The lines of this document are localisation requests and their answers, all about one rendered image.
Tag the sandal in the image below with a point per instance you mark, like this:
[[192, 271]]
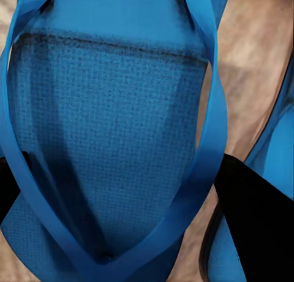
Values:
[[272, 158], [104, 95]]

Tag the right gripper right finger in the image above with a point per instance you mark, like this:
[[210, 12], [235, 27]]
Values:
[[260, 219]]

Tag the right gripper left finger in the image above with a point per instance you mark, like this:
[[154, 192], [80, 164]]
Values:
[[9, 189]]

